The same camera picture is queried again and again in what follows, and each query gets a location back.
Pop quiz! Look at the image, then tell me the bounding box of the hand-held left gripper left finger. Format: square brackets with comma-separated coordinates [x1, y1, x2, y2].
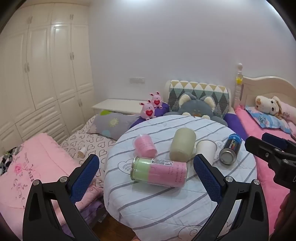
[22, 153, 102, 241]

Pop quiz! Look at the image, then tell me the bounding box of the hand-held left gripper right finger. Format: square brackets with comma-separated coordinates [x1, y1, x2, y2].
[192, 153, 270, 241]

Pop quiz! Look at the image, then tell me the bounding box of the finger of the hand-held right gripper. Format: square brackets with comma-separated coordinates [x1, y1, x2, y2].
[245, 136, 296, 164]
[262, 133, 296, 155]

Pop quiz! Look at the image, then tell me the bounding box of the green and pink tall cup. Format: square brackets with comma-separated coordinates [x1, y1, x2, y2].
[130, 156, 187, 188]

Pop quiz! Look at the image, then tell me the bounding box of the person's right forearm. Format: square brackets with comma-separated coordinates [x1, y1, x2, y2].
[277, 192, 296, 241]

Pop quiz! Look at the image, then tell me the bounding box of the white paper cup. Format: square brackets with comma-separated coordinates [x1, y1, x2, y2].
[195, 139, 218, 160]

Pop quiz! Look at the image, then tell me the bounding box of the beige frosted cup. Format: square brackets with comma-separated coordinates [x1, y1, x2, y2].
[169, 128, 196, 161]

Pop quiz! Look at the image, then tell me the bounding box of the pink plastic cup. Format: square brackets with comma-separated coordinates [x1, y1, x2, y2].
[133, 134, 159, 159]

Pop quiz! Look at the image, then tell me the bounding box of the blue cartoon pillow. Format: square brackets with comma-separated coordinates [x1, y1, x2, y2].
[245, 106, 292, 135]

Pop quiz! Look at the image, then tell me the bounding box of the pink bedsheet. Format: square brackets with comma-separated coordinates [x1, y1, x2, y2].
[233, 107, 296, 241]

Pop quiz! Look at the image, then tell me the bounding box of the blue and black can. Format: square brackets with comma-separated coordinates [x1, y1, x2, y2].
[219, 133, 242, 165]

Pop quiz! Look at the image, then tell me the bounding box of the purple cloth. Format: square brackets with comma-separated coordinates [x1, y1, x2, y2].
[60, 199, 107, 232]

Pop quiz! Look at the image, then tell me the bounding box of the pink pillow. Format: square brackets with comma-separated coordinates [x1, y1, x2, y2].
[277, 101, 296, 126]

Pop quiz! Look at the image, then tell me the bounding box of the purple cushion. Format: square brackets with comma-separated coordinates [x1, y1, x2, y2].
[129, 102, 170, 129]
[223, 113, 244, 137]

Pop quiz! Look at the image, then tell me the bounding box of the heart print bedsheet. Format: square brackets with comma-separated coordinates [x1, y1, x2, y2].
[59, 115, 121, 186]

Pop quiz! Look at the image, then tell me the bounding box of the white cow plush toy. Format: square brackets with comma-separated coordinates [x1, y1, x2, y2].
[255, 95, 286, 116]

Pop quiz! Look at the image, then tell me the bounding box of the pink embroidered quilt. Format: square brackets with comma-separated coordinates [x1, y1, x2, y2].
[0, 133, 104, 230]

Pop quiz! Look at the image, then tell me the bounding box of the cream wooden bed headboard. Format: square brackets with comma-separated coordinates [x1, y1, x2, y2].
[232, 63, 296, 109]

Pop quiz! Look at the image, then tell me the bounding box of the grey flower pillow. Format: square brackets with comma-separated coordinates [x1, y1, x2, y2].
[87, 110, 139, 141]

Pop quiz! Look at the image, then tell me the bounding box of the striped white table cloth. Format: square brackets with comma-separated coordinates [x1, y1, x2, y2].
[103, 115, 256, 235]

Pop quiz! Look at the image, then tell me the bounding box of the triangle pattern headboard cushion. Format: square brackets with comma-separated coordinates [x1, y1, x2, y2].
[168, 80, 232, 118]

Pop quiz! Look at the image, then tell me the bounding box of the grey cat plush toy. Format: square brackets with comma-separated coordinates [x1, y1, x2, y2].
[163, 92, 228, 127]

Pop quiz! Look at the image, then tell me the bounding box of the black and white cloth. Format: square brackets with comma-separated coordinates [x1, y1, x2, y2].
[0, 146, 23, 176]

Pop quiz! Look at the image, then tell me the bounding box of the white bedside table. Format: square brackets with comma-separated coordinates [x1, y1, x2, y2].
[91, 99, 148, 115]

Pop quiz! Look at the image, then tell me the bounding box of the pink bunny plush toy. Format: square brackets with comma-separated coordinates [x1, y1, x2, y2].
[139, 101, 156, 120]
[149, 91, 164, 109]

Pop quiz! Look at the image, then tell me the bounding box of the white wardrobe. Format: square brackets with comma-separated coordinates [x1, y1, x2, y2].
[0, 2, 96, 153]

